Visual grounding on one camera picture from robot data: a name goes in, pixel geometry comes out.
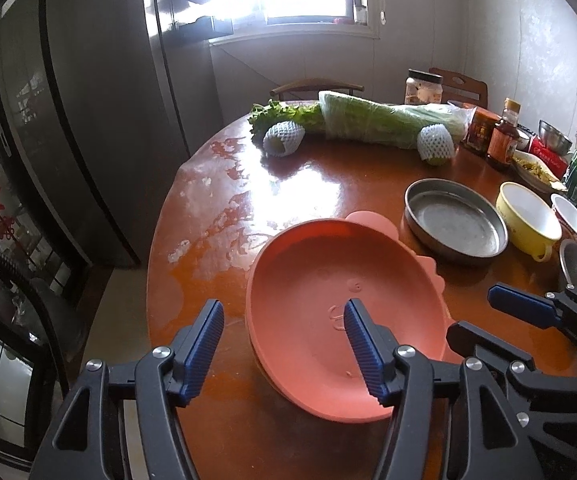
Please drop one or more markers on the leafy green vegetable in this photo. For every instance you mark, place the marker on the leafy green vegetable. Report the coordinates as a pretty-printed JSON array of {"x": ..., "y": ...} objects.
[{"x": 288, "y": 112}]

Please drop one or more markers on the pink plate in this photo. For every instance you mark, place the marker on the pink plate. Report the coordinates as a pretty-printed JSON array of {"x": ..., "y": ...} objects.
[{"x": 308, "y": 280}]

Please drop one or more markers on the red label sauce jar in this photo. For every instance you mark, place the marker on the red label sauce jar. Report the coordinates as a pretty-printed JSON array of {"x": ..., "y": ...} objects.
[{"x": 480, "y": 132}]

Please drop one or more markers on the round metal pan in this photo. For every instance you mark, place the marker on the round metal pan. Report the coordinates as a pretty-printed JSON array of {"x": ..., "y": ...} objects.
[{"x": 453, "y": 220}]

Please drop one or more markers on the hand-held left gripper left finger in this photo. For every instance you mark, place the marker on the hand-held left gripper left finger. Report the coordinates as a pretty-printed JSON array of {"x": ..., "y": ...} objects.
[{"x": 203, "y": 345}]

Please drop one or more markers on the fruit in white foam net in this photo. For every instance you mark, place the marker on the fruit in white foam net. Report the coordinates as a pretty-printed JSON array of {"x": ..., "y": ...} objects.
[
  {"x": 436, "y": 144},
  {"x": 283, "y": 137}
]

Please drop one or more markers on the orange cap sauce bottle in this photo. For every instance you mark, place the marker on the orange cap sauce bottle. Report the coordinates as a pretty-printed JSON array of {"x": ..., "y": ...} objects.
[{"x": 503, "y": 142}]

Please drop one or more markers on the glass jar with black lid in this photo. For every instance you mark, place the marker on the glass jar with black lid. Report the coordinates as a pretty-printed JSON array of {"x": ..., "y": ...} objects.
[{"x": 423, "y": 90}]

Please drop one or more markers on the brown wooden chair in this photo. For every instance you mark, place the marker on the brown wooden chair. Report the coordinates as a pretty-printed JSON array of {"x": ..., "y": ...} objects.
[{"x": 463, "y": 87}]

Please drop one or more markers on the red box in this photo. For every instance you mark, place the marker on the red box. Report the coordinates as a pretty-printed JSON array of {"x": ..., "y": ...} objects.
[{"x": 548, "y": 157}]

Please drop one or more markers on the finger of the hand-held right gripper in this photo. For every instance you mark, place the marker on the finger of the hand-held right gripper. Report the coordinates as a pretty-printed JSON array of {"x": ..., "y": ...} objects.
[
  {"x": 468, "y": 335},
  {"x": 518, "y": 305}
]

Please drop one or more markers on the large white bowl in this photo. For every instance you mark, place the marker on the large white bowl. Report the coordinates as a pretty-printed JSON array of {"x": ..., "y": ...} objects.
[{"x": 573, "y": 217}]

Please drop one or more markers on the white plate of food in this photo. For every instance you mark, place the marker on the white plate of food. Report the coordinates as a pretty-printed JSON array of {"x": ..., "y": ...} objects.
[{"x": 535, "y": 170}]

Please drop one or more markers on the curved-back wooden chair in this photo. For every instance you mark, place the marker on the curved-back wooden chair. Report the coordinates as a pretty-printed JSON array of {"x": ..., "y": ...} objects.
[{"x": 313, "y": 85}]

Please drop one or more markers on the grey refrigerator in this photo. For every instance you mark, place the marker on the grey refrigerator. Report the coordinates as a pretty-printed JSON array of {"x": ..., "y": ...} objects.
[{"x": 93, "y": 110}]

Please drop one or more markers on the deep metal bowl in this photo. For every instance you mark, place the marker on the deep metal bowl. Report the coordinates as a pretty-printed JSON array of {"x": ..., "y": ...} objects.
[{"x": 555, "y": 137}]

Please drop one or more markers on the napa cabbage in plastic bag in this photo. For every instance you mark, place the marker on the napa cabbage in plastic bag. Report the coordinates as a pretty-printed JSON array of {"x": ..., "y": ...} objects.
[{"x": 368, "y": 120}]

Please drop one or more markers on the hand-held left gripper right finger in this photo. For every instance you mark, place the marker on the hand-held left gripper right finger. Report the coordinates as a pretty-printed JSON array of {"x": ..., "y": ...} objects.
[{"x": 363, "y": 350}]

